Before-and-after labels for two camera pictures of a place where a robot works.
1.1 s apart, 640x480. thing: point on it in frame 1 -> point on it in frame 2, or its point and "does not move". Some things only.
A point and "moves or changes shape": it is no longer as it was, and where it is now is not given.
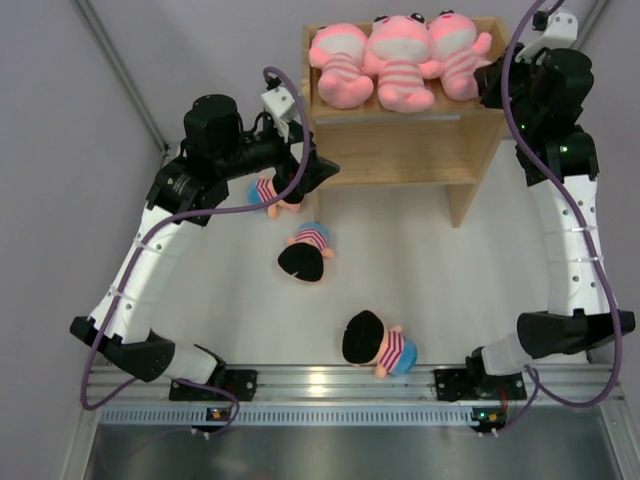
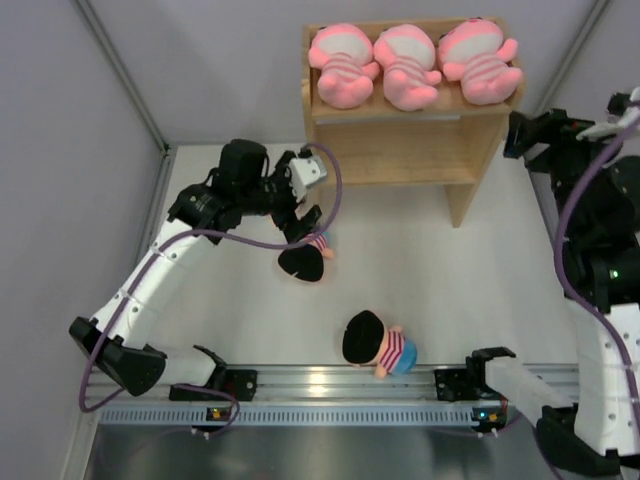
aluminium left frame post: x=123 y=74 does not move
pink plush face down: x=398 y=49 moves or changes shape
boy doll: x=303 y=257 does not move
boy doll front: x=367 y=342 does not move
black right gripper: x=489 y=78 -> x=550 y=128
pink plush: x=455 y=50 moves or changes shape
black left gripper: x=315 y=169 -> x=293 y=229
